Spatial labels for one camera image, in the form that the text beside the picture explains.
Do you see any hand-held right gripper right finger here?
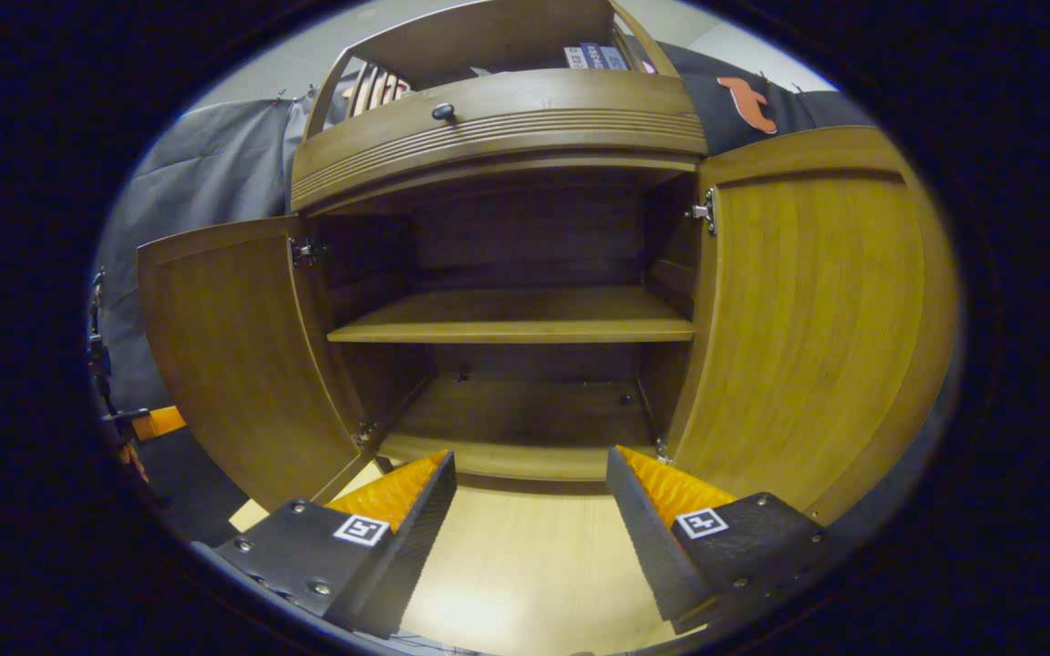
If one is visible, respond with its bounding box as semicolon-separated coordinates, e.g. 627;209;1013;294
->
605;445;827;636

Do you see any wooden shoe cabinet door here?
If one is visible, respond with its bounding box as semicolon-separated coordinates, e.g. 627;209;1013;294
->
666;126;962;528
136;216;376;513

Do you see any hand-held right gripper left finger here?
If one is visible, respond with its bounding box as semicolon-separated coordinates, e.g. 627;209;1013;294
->
192;450;458;639

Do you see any wooden inner shelf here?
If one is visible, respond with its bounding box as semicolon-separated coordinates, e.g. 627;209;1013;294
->
326;285;697;345

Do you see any wooden ribbed drawer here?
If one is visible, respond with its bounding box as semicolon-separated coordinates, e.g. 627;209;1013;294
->
290;68;708;215

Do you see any black backdrop cloth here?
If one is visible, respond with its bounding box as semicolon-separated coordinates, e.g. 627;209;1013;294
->
92;41;877;548

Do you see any wooden double-door shoe cabinet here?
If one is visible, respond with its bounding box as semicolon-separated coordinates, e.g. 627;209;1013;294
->
136;0;962;529

